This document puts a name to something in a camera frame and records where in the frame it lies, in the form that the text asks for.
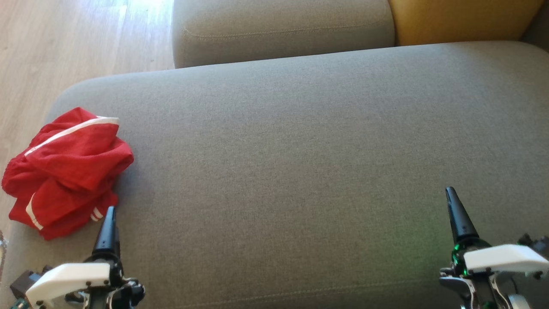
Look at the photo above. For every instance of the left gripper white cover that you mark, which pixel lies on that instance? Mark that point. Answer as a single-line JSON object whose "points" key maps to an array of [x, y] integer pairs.
{"points": [[68, 274]]}

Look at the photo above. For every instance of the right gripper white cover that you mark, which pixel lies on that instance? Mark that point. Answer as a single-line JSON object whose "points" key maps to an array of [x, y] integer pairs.
{"points": [[502, 257]]}

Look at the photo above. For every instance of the red shorts white side stripe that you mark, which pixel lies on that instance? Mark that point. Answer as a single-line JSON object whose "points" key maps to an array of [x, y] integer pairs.
{"points": [[77, 154]]}

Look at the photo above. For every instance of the grey sofa seat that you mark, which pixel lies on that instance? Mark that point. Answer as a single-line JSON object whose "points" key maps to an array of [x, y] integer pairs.
{"points": [[300, 171]]}

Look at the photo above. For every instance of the large yellow sofa back cushion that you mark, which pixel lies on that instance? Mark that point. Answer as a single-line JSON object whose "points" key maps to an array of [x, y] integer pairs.
{"points": [[463, 19]]}

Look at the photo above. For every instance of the grey sofa seat cushion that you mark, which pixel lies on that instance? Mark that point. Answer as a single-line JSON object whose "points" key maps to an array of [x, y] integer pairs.
{"points": [[279, 30]]}

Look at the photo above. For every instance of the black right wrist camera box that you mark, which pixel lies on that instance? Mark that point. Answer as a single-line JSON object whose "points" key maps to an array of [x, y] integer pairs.
{"points": [[536, 244]]}

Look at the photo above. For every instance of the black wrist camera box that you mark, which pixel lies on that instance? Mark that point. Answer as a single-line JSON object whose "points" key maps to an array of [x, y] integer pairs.
{"points": [[536, 244], [21, 285]]}

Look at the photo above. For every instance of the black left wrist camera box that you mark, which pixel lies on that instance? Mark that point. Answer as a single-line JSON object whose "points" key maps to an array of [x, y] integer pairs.
{"points": [[21, 285]]}

